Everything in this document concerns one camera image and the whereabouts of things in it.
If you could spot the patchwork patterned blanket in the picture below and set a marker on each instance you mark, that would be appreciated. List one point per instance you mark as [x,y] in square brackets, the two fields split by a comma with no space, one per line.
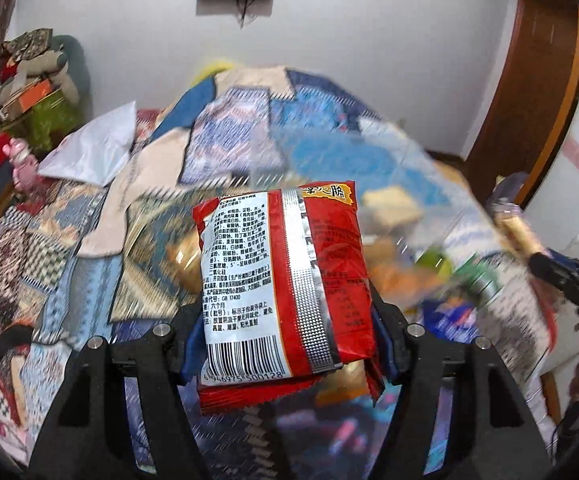
[144,220]

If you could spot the pink plush toy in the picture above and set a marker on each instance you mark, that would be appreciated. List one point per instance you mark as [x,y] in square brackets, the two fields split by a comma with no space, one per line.
[22,165]

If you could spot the patterned cloth bag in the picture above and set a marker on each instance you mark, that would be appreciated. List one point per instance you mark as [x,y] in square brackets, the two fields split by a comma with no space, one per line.
[27,42]

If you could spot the red snack packet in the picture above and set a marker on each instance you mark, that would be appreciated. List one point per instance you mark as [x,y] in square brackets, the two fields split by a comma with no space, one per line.
[269,270]

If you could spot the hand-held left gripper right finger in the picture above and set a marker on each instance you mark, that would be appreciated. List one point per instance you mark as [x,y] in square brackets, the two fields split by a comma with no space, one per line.
[394,350]

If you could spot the clear plastic container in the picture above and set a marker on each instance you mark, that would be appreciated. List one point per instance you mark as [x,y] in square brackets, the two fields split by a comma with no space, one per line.
[319,160]

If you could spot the wooden door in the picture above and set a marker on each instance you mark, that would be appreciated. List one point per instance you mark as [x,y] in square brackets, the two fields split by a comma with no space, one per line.
[529,100]

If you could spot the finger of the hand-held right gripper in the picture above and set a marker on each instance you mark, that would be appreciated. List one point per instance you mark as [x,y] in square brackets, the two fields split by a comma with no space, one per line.
[574,285]

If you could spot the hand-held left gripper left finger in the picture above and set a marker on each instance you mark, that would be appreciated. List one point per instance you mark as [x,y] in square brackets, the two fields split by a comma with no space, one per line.
[169,350]

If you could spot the red patterned cloth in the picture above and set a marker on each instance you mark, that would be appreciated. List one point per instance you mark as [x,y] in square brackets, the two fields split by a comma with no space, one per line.
[152,120]

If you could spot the tan snack packet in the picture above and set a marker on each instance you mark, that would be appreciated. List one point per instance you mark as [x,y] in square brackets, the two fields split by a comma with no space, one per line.
[519,232]

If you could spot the green snack packet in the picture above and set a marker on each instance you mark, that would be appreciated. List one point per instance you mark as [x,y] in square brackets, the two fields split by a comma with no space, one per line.
[434,262]

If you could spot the orange box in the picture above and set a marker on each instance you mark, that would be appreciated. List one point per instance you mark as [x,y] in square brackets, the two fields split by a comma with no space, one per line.
[32,96]

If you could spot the green box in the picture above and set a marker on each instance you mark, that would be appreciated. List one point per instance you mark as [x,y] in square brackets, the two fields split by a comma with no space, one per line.
[52,122]

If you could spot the white pillow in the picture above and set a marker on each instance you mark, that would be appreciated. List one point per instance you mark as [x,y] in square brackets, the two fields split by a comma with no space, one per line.
[89,150]

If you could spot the yellow plastic item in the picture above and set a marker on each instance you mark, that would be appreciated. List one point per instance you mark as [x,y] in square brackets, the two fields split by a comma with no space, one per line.
[212,71]

